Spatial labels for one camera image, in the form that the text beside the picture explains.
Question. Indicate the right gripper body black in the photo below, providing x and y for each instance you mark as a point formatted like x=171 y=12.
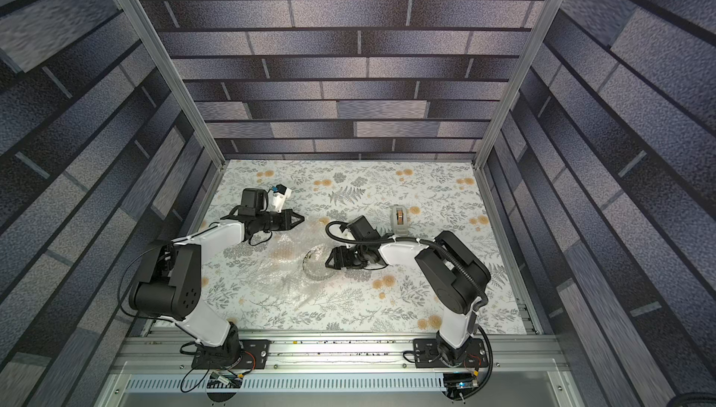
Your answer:
x=344 y=258

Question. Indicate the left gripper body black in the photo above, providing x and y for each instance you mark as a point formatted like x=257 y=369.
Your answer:
x=270 y=220

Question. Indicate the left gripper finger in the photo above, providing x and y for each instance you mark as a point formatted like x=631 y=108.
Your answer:
x=289 y=215
x=287 y=224

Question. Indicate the clear bubble wrap sheet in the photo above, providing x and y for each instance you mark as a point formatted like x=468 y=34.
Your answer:
x=278 y=296

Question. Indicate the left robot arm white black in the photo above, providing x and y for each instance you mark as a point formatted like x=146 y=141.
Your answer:
x=167 y=284

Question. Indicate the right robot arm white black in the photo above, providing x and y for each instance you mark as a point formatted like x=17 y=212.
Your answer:
x=457 y=277

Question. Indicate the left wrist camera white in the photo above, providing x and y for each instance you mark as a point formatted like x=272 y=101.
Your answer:
x=278 y=195

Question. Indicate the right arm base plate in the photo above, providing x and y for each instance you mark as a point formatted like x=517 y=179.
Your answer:
x=435 y=353

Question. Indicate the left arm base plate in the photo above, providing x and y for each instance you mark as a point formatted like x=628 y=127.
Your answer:
x=247 y=355

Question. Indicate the right circuit board with wires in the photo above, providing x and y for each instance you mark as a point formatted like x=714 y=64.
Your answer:
x=460 y=386

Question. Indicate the circuit board with wires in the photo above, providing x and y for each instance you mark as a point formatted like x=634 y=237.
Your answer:
x=211 y=380
x=460 y=386

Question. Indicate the left circuit board with wires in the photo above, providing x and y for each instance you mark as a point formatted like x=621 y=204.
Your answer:
x=211 y=380

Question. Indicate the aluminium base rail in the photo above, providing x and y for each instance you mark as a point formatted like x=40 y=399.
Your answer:
x=292 y=352

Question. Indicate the left aluminium frame post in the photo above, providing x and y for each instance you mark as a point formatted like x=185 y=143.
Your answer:
x=141 y=23

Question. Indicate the aluminium frame post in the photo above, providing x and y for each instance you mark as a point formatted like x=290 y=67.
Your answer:
x=510 y=95
x=141 y=23

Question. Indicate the right aluminium frame post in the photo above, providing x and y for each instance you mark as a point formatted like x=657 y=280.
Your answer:
x=510 y=95

